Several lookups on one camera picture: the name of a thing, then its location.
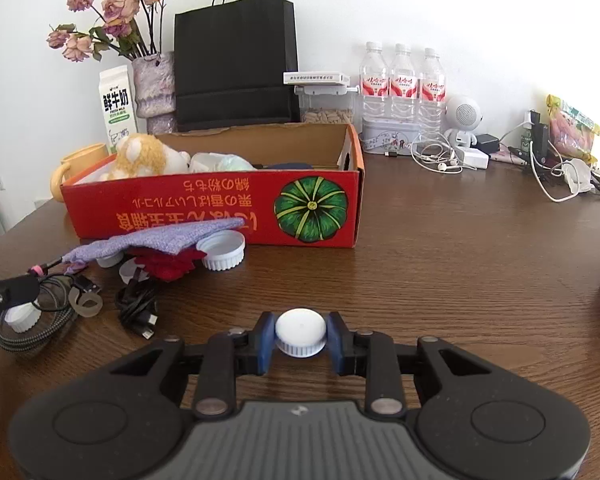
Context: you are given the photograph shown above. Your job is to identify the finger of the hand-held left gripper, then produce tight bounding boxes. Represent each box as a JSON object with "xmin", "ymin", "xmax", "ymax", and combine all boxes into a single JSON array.
[{"xmin": 0, "ymin": 270, "xmax": 42, "ymax": 322}]

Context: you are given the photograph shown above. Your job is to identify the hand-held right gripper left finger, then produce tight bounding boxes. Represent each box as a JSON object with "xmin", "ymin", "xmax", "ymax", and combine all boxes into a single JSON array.
[{"xmin": 107, "ymin": 311, "xmax": 277, "ymax": 418}]

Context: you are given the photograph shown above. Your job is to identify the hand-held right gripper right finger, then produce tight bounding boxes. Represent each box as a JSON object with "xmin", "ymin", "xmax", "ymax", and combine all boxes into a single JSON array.
[{"xmin": 326, "ymin": 311, "xmax": 501, "ymax": 418}]

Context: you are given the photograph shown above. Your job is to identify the grey braided cable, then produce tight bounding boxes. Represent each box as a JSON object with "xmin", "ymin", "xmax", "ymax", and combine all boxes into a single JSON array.
[{"xmin": 0, "ymin": 259, "xmax": 81, "ymax": 358}]

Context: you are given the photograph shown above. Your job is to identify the large white ribbed cap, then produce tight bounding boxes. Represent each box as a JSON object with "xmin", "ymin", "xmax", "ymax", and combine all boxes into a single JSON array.
[{"xmin": 196, "ymin": 233, "xmax": 246, "ymax": 272}]

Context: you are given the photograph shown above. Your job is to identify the black usb cable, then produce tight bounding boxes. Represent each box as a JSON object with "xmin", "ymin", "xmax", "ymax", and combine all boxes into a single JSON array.
[{"xmin": 114, "ymin": 270, "xmax": 160, "ymax": 342}]

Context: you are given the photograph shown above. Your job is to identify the red green fabric ornament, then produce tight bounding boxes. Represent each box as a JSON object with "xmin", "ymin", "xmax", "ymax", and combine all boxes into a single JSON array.
[{"xmin": 127, "ymin": 246, "xmax": 207, "ymax": 282}]

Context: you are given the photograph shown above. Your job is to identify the red cardboard box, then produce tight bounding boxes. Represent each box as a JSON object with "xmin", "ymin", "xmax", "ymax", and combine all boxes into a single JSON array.
[{"xmin": 60, "ymin": 122, "xmax": 366, "ymax": 250}]

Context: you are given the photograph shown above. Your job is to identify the purple cloth pouch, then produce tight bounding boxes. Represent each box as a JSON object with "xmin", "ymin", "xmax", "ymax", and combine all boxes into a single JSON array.
[{"xmin": 60, "ymin": 223, "xmax": 241, "ymax": 276}]

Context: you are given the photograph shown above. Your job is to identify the yellow white plush toy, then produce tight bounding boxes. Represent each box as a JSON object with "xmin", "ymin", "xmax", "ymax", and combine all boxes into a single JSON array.
[{"xmin": 100, "ymin": 132, "xmax": 192, "ymax": 182}]

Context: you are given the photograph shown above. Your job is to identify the white plastic bag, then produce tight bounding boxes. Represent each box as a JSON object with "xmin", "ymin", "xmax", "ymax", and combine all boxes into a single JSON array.
[{"xmin": 189, "ymin": 151, "xmax": 257, "ymax": 173}]

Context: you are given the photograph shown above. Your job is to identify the yellow mug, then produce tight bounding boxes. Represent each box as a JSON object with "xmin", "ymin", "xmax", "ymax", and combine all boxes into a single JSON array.
[{"xmin": 50, "ymin": 143, "xmax": 116, "ymax": 203}]

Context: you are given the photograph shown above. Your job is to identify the white earphones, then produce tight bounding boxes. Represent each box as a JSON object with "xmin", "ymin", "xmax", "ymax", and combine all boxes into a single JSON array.
[{"xmin": 410, "ymin": 132, "xmax": 465, "ymax": 176}]

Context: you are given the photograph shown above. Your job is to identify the white milk carton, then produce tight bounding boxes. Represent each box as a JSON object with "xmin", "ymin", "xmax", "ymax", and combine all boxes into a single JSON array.
[{"xmin": 98, "ymin": 66, "xmax": 138, "ymax": 156}]

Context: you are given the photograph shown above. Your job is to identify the white printed tin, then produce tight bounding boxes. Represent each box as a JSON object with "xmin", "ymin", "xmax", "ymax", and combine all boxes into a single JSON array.
[{"xmin": 361, "ymin": 119, "xmax": 423, "ymax": 155}]

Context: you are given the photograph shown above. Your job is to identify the white charger block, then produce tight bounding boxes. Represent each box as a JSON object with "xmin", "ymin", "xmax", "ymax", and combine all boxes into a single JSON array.
[{"xmin": 461, "ymin": 146, "xmax": 490, "ymax": 169}]

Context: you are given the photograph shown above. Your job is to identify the clear snack container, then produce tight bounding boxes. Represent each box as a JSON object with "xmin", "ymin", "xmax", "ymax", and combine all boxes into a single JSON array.
[{"xmin": 294, "ymin": 84, "xmax": 361, "ymax": 125}]

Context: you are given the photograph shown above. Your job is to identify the purple white vase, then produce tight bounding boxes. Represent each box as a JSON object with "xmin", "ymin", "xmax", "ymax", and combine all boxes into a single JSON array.
[{"xmin": 131, "ymin": 51, "xmax": 177, "ymax": 136}]

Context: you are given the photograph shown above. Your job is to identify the white robot speaker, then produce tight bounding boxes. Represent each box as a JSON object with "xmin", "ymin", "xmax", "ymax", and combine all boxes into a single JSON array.
[{"xmin": 442, "ymin": 95, "xmax": 482, "ymax": 150}]

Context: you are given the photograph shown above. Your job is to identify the flat white box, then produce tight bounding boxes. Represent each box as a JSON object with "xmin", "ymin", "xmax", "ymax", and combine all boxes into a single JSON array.
[{"xmin": 283, "ymin": 71, "xmax": 352, "ymax": 86}]

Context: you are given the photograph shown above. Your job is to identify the black paper bag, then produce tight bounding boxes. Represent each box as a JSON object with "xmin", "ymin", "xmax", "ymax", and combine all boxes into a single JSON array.
[{"xmin": 173, "ymin": 0, "xmax": 301, "ymax": 132}]

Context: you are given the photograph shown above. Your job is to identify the black upright device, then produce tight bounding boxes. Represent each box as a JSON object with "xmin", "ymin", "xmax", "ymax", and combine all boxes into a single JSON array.
[{"xmin": 529, "ymin": 110, "xmax": 552, "ymax": 167}]

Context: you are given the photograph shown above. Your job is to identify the dried pink roses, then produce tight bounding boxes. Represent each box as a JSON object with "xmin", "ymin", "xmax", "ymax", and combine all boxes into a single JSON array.
[{"xmin": 47, "ymin": 0, "xmax": 168, "ymax": 63}]

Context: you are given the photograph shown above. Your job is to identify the yellow green snack packet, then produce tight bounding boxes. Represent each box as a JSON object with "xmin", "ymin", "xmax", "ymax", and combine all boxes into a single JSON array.
[{"xmin": 545, "ymin": 94, "xmax": 600, "ymax": 166}]

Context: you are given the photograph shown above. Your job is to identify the translucent ring clip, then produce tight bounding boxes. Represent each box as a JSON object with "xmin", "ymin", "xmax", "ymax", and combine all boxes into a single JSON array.
[{"xmin": 69, "ymin": 286, "xmax": 104, "ymax": 319}]

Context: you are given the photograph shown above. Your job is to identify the white charging cable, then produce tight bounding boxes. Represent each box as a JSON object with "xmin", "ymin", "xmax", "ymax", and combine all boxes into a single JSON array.
[{"xmin": 530, "ymin": 157, "xmax": 598, "ymax": 204}]

